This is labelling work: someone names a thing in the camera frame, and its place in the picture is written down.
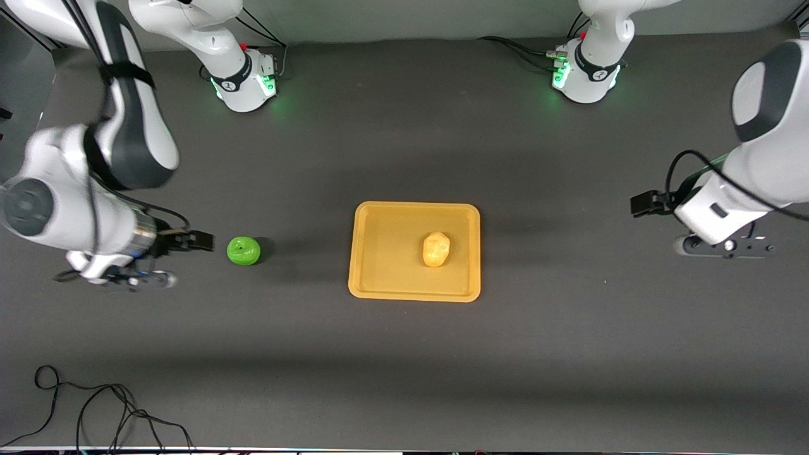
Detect green apple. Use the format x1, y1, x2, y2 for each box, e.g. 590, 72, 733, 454
226, 236, 262, 267

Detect yellow potato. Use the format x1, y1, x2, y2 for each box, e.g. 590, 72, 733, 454
422, 231, 451, 268

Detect orange plastic tray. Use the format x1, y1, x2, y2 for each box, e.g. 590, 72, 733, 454
348, 201, 482, 303

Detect thin black loose cable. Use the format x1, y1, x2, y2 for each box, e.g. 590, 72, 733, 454
0, 365, 194, 453

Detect black left arm base cables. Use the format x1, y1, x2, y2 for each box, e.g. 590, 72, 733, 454
477, 11, 592, 71

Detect black arm base cables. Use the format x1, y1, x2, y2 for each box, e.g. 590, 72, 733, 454
477, 11, 592, 71
200, 9, 289, 82

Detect black right arm base cables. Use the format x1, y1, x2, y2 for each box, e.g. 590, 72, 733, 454
200, 9, 289, 82

